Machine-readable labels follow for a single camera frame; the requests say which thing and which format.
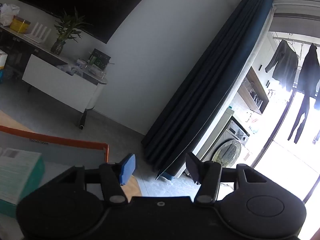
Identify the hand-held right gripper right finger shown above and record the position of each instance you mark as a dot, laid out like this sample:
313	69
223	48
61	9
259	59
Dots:
193	168

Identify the clear plastic organizer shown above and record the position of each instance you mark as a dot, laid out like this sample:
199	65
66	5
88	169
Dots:
96	72

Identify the black hanging garment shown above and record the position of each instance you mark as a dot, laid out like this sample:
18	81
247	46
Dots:
308	75

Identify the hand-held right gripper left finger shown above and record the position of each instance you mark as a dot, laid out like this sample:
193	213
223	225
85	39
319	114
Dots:
128	168

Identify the bamboo plant in glass vase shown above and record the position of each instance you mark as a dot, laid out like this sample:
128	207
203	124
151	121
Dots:
65	30

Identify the black wall television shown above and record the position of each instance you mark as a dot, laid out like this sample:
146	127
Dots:
87	2

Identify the white plastic bag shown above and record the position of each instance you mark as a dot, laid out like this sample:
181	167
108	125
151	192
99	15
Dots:
7	13

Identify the cardboard box with yellow tape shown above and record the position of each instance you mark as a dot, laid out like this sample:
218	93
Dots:
2	60

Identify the blue plastic bag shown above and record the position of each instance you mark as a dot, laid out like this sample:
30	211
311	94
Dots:
2	76

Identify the green and black box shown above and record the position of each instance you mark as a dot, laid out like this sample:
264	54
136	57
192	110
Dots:
100	58

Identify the orange-rimmed cardboard box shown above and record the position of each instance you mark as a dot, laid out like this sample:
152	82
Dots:
62	152

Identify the yellow tin box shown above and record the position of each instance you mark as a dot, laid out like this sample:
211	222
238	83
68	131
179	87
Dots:
20	25

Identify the white router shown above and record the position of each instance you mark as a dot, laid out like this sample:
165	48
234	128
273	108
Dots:
37	33

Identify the dark blue curtain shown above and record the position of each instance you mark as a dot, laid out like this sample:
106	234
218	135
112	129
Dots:
212	80

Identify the dark hanging jacket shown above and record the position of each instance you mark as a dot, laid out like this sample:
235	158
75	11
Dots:
283	66

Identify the teal medicine box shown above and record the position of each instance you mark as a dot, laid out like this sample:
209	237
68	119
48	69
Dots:
17	177

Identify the white tv cabinet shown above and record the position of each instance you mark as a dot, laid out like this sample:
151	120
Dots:
57	82

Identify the silver washing machine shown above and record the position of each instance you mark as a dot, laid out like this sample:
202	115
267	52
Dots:
232	145

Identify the crumpled clear plastic bag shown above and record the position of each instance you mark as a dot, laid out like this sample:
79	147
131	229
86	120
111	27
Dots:
70	69

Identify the wooden wall shelf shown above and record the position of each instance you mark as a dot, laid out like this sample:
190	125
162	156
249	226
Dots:
255	92

